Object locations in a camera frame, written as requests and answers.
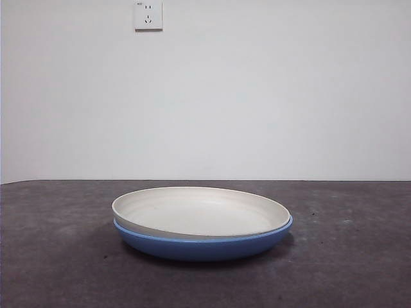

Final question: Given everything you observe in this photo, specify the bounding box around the blue round plate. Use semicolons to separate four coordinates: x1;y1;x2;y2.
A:
112;215;294;262

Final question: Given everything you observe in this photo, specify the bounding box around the white round plate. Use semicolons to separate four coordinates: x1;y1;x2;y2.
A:
111;185;292;240

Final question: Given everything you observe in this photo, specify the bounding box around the white wall socket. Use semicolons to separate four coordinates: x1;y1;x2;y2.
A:
134;1;163;32

